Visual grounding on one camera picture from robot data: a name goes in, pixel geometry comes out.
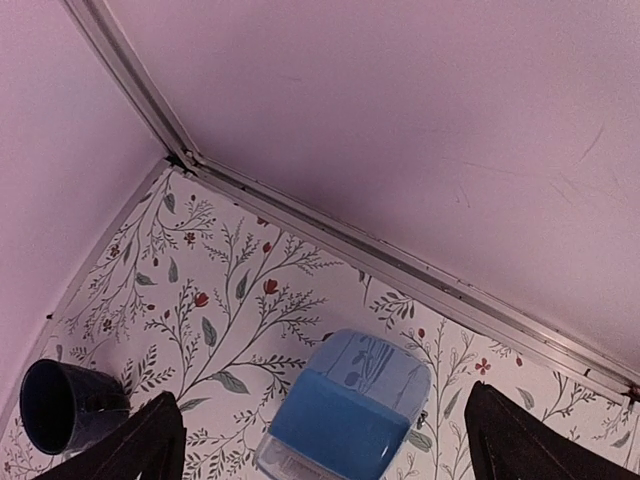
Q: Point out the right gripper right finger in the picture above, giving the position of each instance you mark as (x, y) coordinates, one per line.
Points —
(506, 442)

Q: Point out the right aluminium frame post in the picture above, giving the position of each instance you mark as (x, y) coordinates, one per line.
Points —
(102, 31)

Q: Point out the dark blue mug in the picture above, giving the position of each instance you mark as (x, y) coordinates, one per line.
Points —
(67, 408)

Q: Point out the blue metronome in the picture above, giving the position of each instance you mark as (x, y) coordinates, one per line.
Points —
(348, 412)

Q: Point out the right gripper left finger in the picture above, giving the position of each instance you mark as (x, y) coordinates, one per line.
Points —
(149, 445)

